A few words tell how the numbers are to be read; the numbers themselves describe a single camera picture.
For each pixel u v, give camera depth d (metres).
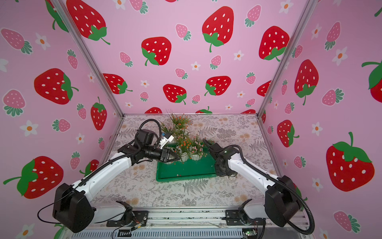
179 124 0.99
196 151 0.84
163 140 0.72
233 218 0.74
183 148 0.90
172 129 0.96
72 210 0.40
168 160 0.67
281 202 0.41
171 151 0.69
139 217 0.75
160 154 0.67
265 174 0.46
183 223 0.73
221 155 0.58
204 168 0.93
